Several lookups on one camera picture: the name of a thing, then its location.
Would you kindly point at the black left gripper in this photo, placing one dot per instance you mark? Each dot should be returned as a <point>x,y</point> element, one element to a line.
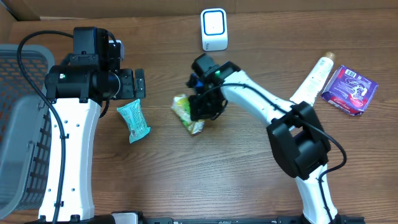
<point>131,89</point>

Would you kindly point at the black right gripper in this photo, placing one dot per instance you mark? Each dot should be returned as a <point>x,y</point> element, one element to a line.
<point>203,112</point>

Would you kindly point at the green juice pouch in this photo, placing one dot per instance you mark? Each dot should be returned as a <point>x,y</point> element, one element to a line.
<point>181,107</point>

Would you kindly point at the teal snack packet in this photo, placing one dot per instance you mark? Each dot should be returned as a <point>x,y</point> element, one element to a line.
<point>135,120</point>

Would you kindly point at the white tube gold cap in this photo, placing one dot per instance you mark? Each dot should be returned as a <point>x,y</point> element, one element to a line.
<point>314,82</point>

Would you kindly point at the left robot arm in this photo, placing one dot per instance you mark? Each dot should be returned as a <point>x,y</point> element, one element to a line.
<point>77,93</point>

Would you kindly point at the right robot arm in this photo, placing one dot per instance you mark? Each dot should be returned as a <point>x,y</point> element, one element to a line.
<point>297,139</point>

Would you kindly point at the white barcode scanner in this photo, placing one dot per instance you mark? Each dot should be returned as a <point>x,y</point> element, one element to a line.
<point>214,29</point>

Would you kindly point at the grey plastic basket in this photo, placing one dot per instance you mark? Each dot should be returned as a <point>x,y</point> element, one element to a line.
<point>25,138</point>

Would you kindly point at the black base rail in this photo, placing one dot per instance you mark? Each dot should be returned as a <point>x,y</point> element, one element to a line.
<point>278,220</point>

